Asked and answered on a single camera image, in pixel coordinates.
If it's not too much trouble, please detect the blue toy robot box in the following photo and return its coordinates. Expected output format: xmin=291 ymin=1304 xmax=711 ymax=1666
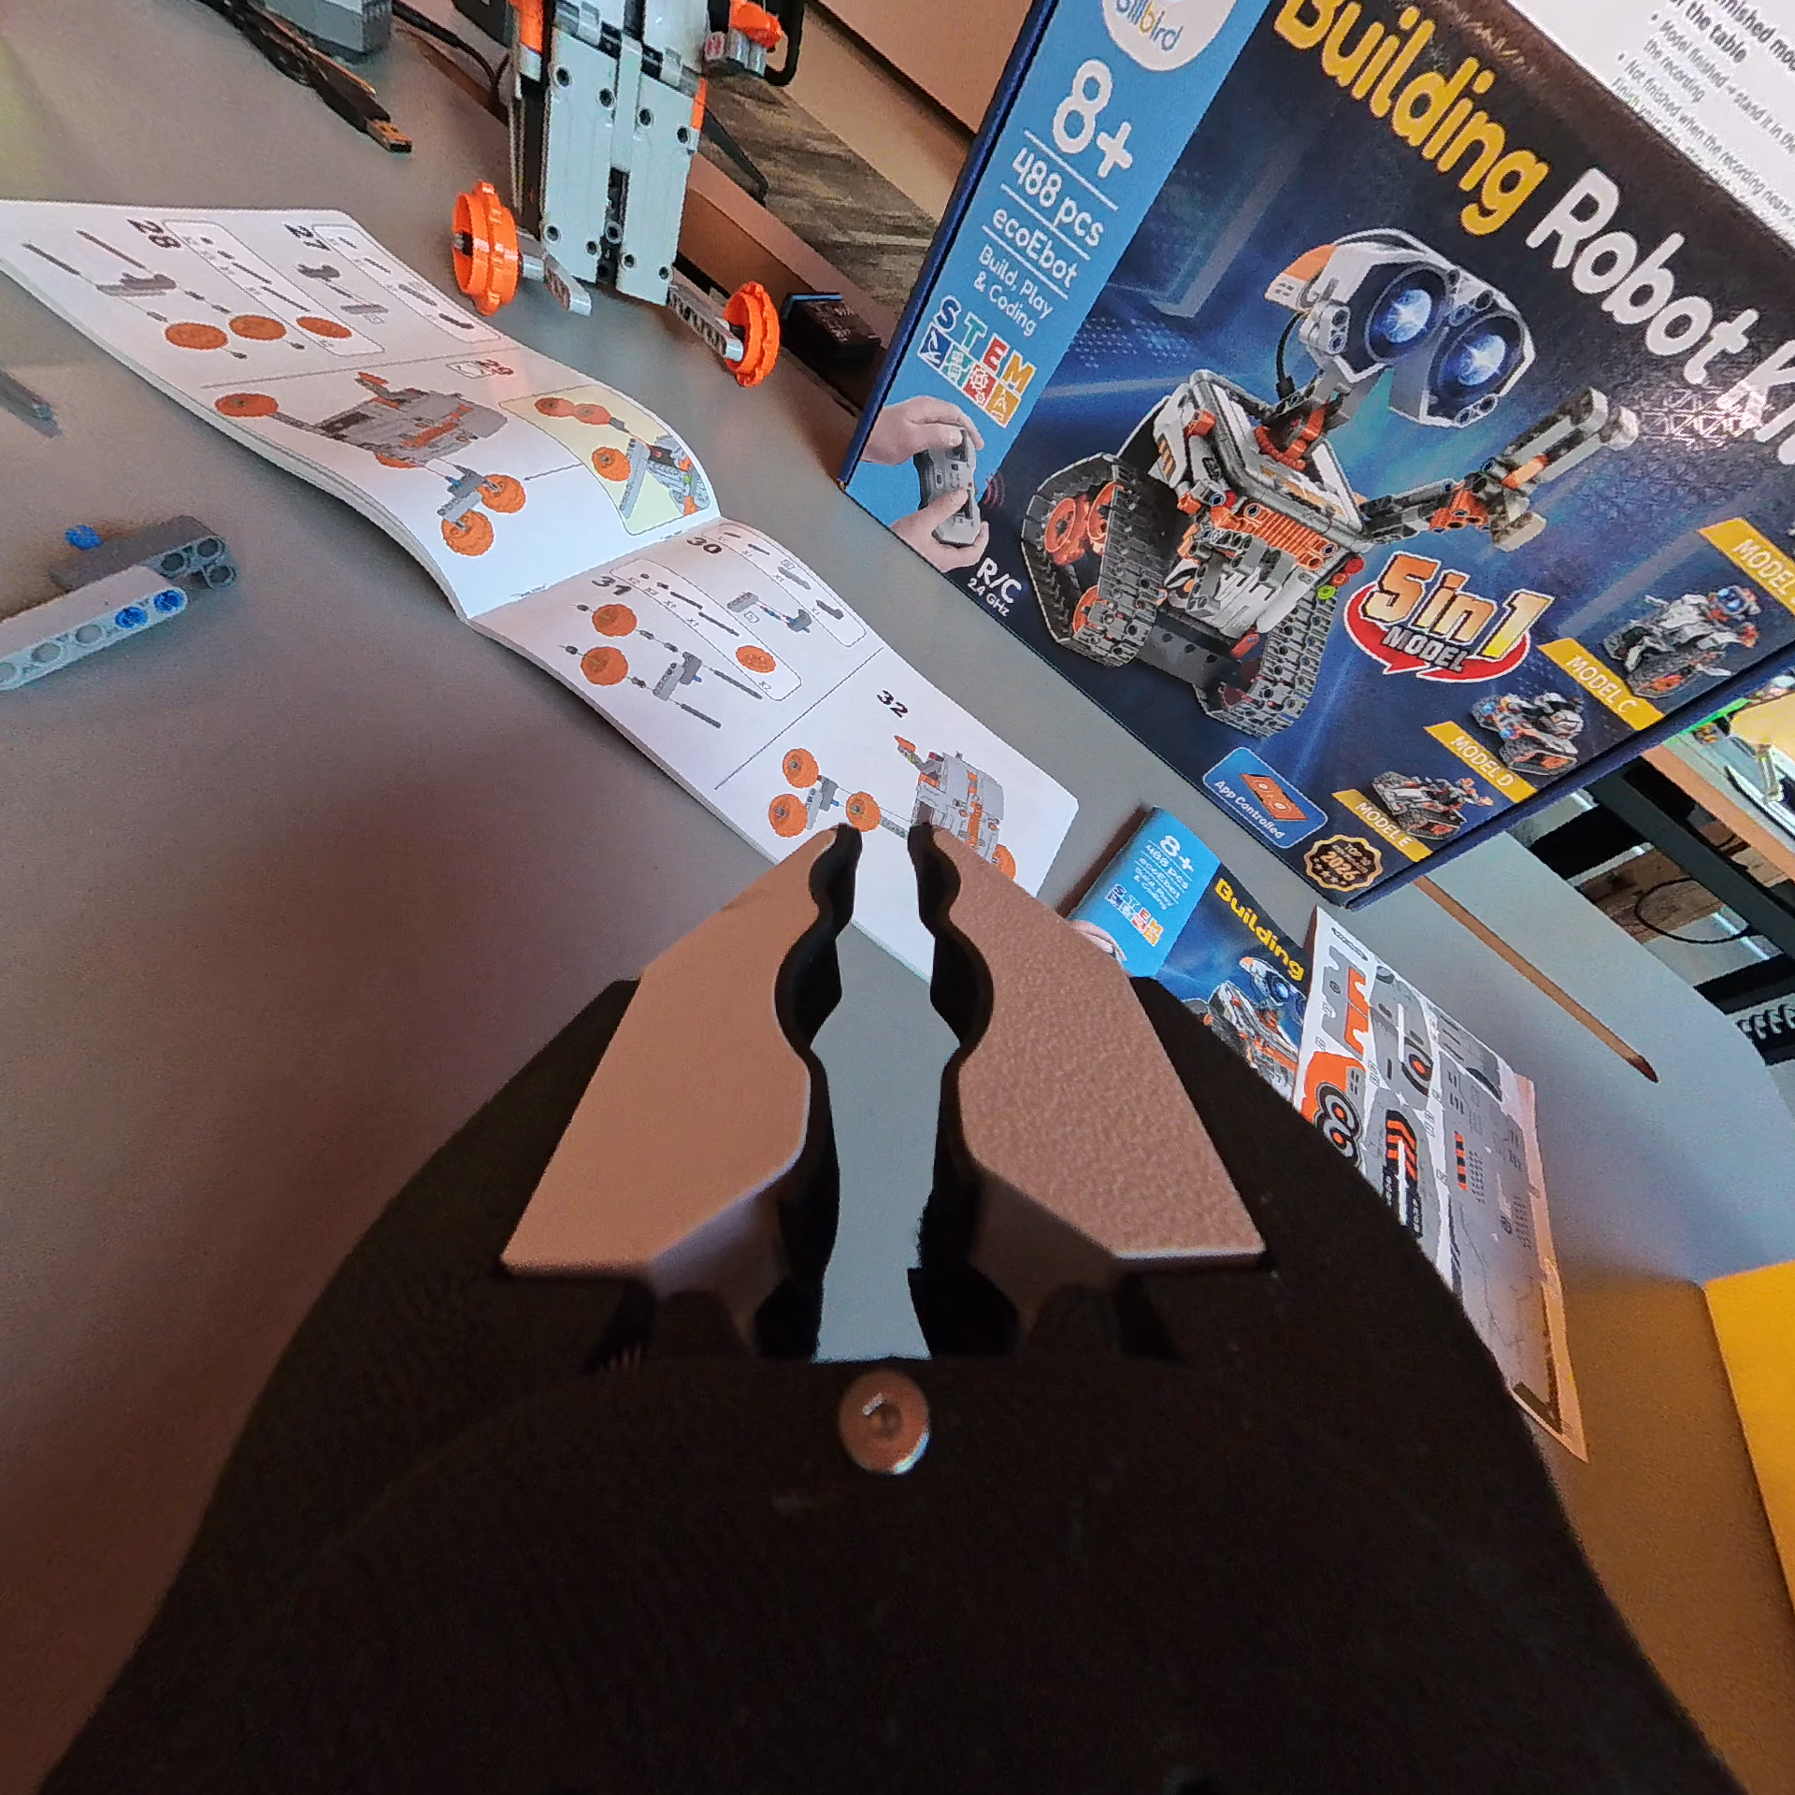
xmin=840 ymin=0 xmax=1795 ymax=905

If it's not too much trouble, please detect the grey desk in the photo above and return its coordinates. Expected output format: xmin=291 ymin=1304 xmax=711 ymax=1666
xmin=0 ymin=0 xmax=1795 ymax=1795

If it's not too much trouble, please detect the small black module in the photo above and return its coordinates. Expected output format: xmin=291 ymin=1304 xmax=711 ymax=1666
xmin=777 ymin=279 xmax=877 ymax=387

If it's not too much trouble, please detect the white printed instruction poster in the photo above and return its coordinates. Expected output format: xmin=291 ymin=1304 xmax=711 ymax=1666
xmin=1531 ymin=0 xmax=1795 ymax=257

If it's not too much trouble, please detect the small colourful booklet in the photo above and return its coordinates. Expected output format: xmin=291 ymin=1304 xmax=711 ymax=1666
xmin=1064 ymin=805 xmax=1321 ymax=1098

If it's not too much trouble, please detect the black cable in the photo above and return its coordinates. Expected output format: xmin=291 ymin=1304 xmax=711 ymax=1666
xmin=202 ymin=0 xmax=415 ymax=155

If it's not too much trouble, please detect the open white instruction booklet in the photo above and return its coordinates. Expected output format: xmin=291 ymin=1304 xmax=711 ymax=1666
xmin=0 ymin=202 xmax=1077 ymax=983

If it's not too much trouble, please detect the white orange booklet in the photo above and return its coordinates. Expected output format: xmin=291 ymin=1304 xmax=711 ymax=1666
xmin=1296 ymin=898 xmax=1598 ymax=1468

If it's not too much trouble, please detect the yellow flat object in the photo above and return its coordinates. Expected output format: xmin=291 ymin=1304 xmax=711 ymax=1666
xmin=1701 ymin=1258 xmax=1795 ymax=1606

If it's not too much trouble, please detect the grey beam with blue pin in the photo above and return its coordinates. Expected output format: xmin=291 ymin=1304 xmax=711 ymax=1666
xmin=0 ymin=514 xmax=242 ymax=690

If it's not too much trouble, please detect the grey orange robot model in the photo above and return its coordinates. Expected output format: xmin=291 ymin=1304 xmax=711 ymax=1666
xmin=453 ymin=0 xmax=803 ymax=394

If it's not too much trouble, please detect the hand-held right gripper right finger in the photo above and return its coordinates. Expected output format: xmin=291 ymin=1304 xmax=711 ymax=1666
xmin=900 ymin=819 xmax=1267 ymax=1325

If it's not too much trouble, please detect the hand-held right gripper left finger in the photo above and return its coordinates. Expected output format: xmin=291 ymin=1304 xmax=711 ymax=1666
xmin=510 ymin=832 xmax=855 ymax=1325

